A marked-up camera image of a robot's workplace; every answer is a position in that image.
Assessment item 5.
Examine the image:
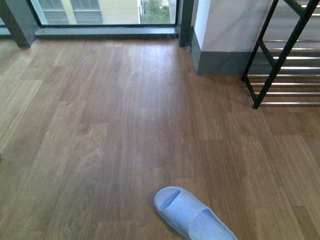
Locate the light blue slide slipper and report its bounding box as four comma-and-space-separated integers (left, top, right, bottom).
153, 186, 237, 240

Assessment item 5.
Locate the black metal shoe rack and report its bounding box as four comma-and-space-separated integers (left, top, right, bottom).
241, 0, 320, 109

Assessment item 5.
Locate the grey window frame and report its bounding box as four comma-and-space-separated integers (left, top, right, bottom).
0, 0, 194, 48

